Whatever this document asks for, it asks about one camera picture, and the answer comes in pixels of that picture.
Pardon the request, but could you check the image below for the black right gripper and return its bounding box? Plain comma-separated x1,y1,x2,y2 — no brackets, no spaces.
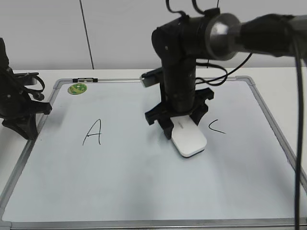
145,58,214,139

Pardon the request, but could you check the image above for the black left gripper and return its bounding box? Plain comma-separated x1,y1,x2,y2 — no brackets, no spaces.
0,68,52,140

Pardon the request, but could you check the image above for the white board eraser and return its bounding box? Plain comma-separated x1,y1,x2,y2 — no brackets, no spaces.
171,115,207,158

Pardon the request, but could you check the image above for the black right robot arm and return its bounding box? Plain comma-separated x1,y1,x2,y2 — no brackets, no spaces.
141,8,307,139

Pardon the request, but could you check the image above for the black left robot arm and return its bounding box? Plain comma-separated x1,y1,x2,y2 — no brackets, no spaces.
0,38,52,140

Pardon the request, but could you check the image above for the green round magnet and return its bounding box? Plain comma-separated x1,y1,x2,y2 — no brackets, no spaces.
68,83,87,95

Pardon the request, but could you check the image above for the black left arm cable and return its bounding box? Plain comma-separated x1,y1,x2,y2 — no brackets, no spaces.
24,74,46,101

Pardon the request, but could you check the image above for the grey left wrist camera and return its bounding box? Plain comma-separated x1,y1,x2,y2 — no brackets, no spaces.
14,72,39,86

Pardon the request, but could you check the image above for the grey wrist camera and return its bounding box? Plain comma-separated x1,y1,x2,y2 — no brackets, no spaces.
140,68,163,88
14,72,39,86

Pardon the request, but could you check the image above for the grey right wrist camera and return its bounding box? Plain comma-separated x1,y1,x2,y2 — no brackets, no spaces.
140,68,163,88

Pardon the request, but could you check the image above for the white board with grey frame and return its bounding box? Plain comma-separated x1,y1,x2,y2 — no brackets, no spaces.
0,77,295,229

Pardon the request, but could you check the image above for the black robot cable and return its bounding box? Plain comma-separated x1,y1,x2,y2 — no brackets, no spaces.
165,0,307,230

